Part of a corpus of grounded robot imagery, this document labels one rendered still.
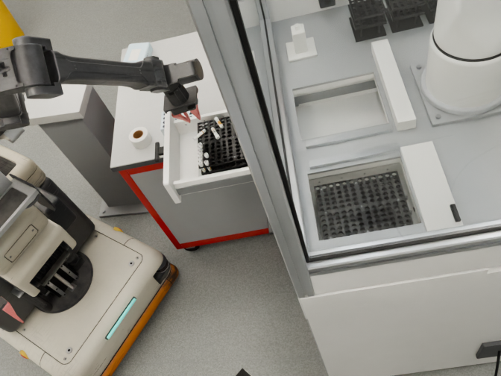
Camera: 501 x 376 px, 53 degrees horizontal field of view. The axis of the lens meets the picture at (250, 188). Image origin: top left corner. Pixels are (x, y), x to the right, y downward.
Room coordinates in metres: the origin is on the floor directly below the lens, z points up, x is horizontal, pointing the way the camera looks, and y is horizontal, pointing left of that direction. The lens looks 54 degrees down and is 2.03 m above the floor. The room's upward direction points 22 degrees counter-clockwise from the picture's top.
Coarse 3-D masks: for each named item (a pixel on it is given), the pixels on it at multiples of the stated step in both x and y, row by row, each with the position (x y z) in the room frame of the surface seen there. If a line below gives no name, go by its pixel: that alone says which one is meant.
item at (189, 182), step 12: (180, 120) 1.16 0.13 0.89; (192, 120) 1.15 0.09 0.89; (204, 120) 1.14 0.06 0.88; (180, 132) 1.16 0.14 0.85; (192, 132) 1.15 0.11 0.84; (180, 144) 1.12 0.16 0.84; (192, 144) 1.10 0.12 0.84; (180, 156) 1.07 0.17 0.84; (192, 156) 1.05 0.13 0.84; (180, 168) 1.02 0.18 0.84; (192, 168) 1.01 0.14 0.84; (180, 180) 0.93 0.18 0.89; (192, 180) 0.91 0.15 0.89; (204, 180) 0.90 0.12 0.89; (216, 180) 0.90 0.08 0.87; (228, 180) 0.89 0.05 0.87; (240, 180) 0.88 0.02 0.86; (252, 180) 0.87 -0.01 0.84; (180, 192) 0.92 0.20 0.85; (192, 192) 0.92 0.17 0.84
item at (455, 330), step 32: (320, 320) 0.43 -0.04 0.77; (352, 320) 0.42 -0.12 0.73; (384, 320) 0.40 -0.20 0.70; (416, 320) 0.38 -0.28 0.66; (448, 320) 0.36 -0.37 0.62; (480, 320) 0.34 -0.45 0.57; (320, 352) 0.44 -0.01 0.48; (352, 352) 0.42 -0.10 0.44; (384, 352) 0.40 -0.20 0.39; (416, 352) 0.37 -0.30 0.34; (448, 352) 0.35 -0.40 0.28; (480, 352) 0.32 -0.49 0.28
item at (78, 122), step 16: (64, 96) 1.66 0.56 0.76; (80, 96) 1.63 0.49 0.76; (96, 96) 1.76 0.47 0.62; (32, 112) 1.65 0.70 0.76; (48, 112) 1.61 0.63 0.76; (64, 112) 1.57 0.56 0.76; (80, 112) 1.55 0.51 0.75; (96, 112) 1.70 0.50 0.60; (48, 128) 1.65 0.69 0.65; (64, 128) 1.63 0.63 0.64; (80, 128) 1.61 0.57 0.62; (96, 128) 1.63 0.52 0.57; (112, 128) 1.72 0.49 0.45; (64, 144) 1.65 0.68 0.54; (80, 144) 1.62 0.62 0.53; (96, 144) 1.60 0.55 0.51; (112, 144) 1.66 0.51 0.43; (80, 160) 1.64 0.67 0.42; (96, 160) 1.62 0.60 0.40; (96, 176) 1.64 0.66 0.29; (112, 176) 1.61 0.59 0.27; (112, 192) 1.64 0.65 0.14; (128, 192) 1.61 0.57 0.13; (112, 208) 1.65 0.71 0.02; (128, 208) 1.61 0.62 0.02; (144, 208) 1.57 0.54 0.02
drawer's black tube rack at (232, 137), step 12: (228, 120) 1.08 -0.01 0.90; (228, 132) 1.04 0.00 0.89; (204, 144) 1.02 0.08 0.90; (216, 144) 1.00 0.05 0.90; (228, 144) 0.99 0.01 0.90; (216, 156) 0.96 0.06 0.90; (228, 156) 0.94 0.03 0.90; (240, 156) 0.93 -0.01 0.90; (216, 168) 0.95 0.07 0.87; (228, 168) 0.93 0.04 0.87; (240, 168) 0.93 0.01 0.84
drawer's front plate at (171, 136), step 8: (168, 112) 1.18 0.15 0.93; (168, 120) 1.14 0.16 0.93; (168, 128) 1.11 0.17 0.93; (176, 128) 1.16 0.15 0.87; (168, 136) 1.08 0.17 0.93; (176, 136) 1.13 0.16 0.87; (168, 144) 1.05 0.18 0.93; (176, 144) 1.10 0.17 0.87; (168, 152) 1.02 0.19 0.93; (176, 152) 1.06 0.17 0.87; (168, 160) 0.99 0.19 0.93; (176, 160) 1.03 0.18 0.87; (168, 168) 0.96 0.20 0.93; (176, 168) 1.00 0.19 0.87; (168, 176) 0.93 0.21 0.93; (176, 176) 0.97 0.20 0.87; (168, 184) 0.91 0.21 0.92; (168, 192) 0.91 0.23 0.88; (176, 192) 0.92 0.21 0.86; (176, 200) 0.91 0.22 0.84
